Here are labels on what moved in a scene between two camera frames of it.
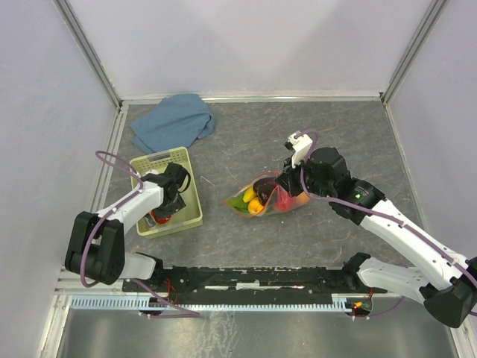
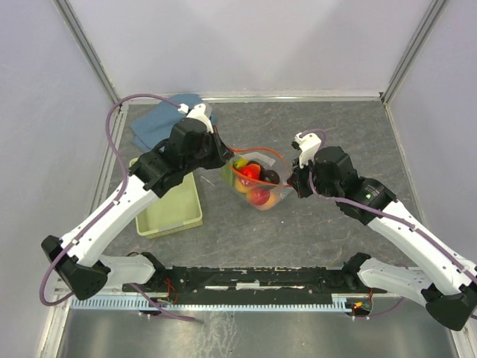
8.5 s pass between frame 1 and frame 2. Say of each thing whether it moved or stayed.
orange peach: moved
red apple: moved
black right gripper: stayed
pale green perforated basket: stayed
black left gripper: moved
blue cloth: stayed
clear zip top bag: moved
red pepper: moved
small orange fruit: moved
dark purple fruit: moved
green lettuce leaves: moved
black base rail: stayed
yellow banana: moved
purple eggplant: moved
